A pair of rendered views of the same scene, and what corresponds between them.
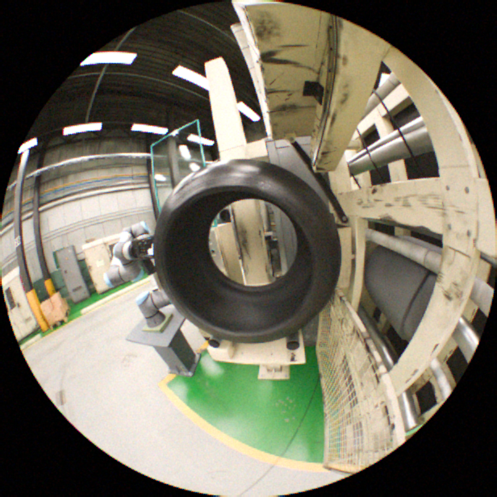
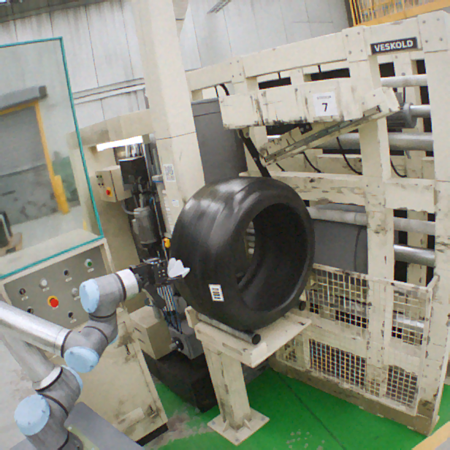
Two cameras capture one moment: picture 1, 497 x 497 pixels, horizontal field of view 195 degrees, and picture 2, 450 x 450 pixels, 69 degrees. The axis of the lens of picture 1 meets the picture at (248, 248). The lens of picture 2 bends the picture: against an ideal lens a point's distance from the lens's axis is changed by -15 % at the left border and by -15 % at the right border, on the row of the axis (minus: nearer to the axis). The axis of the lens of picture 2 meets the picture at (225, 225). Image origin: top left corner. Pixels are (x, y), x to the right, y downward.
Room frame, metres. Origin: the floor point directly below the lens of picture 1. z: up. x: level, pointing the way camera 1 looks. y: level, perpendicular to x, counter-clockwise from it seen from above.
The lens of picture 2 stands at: (-0.33, 1.15, 1.73)
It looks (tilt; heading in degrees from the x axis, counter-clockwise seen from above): 17 degrees down; 308
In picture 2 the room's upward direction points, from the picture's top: 10 degrees counter-clockwise
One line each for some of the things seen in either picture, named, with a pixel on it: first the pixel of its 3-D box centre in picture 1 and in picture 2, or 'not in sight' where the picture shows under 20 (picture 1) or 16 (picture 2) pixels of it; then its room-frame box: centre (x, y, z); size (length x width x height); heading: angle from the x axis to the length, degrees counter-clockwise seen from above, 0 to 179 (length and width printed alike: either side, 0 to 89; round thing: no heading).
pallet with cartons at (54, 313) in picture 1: (56, 307); not in sight; (1.23, 5.96, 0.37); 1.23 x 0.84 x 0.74; 56
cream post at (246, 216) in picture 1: (248, 226); (193, 227); (0.76, -0.02, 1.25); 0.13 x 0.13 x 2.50; 76
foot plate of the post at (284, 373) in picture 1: (274, 365); (237, 420); (0.76, -0.03, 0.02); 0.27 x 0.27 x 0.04; 76
